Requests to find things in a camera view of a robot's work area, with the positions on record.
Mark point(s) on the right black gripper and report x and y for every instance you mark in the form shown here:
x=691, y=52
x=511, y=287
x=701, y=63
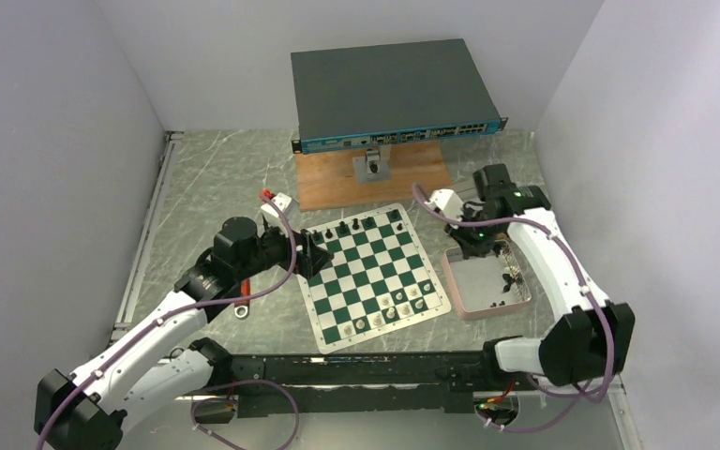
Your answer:
x=468, y=247

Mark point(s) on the wooden board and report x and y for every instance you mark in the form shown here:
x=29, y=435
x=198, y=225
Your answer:
x=327, y=181

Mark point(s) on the metal bracket with knob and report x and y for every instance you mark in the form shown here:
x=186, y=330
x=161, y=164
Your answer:
x=373, y=165

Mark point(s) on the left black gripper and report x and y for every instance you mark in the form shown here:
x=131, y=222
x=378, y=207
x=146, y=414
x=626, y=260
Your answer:
x=314, y=255

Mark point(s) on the pink plastic tray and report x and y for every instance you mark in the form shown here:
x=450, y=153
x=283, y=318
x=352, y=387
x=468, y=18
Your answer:
x=475, y=284

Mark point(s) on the red handled adjustable wrench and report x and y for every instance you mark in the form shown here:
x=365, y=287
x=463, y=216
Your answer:
x=241, y=308

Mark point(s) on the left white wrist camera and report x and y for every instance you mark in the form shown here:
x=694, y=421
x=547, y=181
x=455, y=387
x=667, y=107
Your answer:
x=276, y=207

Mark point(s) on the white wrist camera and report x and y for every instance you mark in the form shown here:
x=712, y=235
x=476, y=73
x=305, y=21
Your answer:
x=276, y=207
x=446, y=202

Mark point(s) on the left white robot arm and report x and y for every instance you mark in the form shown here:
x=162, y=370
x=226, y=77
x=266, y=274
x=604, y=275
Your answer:
x=93, y=406

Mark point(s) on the black chess piece in tray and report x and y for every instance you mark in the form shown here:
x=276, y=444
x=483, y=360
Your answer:
x=508, y=282

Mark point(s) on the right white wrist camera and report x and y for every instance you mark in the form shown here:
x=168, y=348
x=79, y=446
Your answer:
x=446, y=202

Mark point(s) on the dark grey network switch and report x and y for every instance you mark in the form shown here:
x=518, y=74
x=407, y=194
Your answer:
x=359, y=97

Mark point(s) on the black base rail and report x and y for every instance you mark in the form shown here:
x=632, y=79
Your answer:
x=450, y=382

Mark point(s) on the green white chess mat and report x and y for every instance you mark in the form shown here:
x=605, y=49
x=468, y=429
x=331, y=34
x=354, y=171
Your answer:
x=368, y=265

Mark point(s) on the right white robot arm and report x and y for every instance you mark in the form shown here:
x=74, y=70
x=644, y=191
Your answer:
x=590, y=336

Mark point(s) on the aluminium frame rail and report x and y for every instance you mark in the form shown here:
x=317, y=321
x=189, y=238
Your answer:
x=98, y=378

